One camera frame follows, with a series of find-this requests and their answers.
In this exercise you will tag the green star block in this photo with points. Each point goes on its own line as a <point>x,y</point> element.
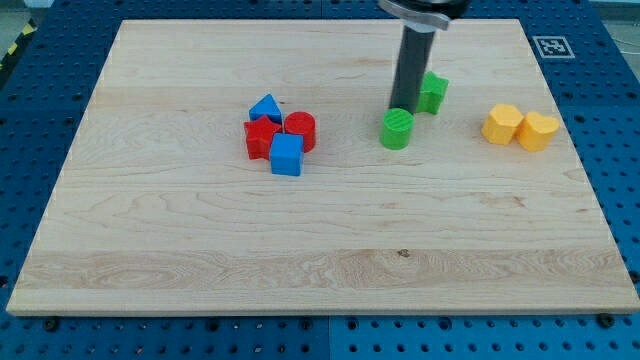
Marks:
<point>432,93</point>

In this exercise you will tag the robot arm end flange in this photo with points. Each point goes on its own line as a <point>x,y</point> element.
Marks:
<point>425,15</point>

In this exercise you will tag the red star block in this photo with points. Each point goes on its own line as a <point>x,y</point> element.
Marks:
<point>259,135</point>

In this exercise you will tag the yellow hexagon block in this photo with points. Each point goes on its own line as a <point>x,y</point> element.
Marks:
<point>501,124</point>

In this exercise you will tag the blue cube block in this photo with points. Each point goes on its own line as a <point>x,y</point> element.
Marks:
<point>286,154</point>

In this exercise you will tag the red cylinder block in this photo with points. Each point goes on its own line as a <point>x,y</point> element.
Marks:
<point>303,124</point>

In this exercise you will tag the blue triangle block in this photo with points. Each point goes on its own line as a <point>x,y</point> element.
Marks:
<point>267,106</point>

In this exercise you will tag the light wooden board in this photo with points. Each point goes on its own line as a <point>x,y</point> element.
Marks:
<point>159,211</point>

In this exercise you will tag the green cylinder block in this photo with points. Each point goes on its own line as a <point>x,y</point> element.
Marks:
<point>397,125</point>

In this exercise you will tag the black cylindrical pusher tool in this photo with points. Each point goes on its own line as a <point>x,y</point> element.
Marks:
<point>413,56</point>

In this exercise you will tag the yellow heart block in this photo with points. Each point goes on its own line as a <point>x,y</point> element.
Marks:
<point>536,131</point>

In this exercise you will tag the white fiducial marker tag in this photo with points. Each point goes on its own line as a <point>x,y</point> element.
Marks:
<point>553,47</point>

